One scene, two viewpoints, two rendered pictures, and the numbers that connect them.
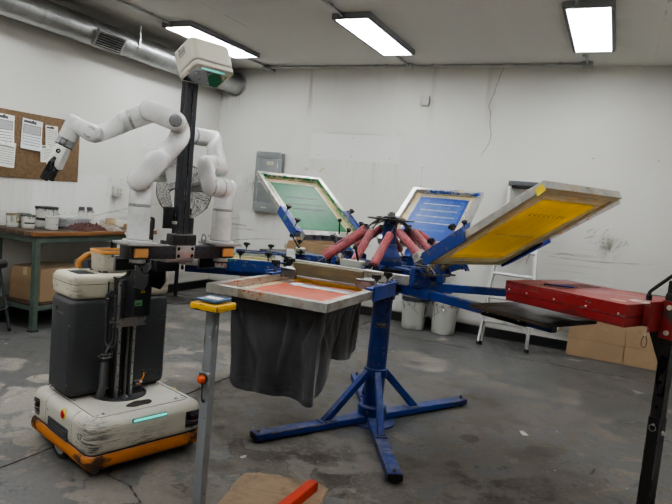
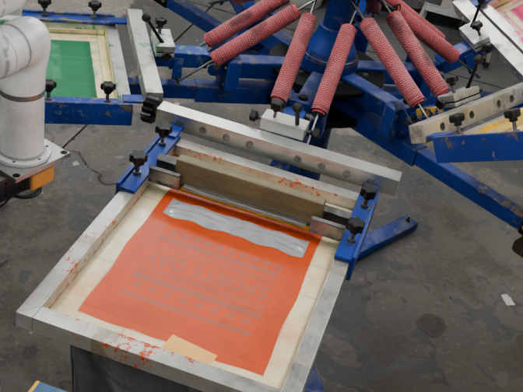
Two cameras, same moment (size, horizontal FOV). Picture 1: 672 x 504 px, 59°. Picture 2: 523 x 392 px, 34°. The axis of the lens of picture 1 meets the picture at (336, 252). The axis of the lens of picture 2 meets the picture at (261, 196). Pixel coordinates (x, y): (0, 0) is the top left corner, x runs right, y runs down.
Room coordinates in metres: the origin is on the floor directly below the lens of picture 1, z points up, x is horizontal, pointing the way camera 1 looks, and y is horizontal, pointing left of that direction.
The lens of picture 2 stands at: (1.26, 0.42, 2.21)
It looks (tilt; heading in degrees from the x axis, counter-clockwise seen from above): 34 degrees down; 346
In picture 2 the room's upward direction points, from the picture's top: 11 degrees clockwise
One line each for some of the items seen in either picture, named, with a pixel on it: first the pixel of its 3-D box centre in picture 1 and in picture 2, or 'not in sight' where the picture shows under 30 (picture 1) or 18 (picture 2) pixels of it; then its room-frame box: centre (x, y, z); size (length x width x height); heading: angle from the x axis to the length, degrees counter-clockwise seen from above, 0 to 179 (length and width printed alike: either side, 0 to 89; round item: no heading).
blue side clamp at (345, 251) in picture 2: (380, 290); (355, 232); (2.89, -0.24, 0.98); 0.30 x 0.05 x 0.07; 155
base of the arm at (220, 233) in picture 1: (219, 226); (16, 119); (2.92, 0.58, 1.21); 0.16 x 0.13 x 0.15; 48
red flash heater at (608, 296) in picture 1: (594, 301); not in sight; (2.59, -1.14, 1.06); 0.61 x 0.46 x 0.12; 35
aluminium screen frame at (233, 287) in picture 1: (307, 288); (218, 253); (2.79, 0.12, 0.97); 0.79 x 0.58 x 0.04; 155
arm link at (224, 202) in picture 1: (222, 194); (19, 57); (2.90, 0.57, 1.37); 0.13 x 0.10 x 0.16; 147
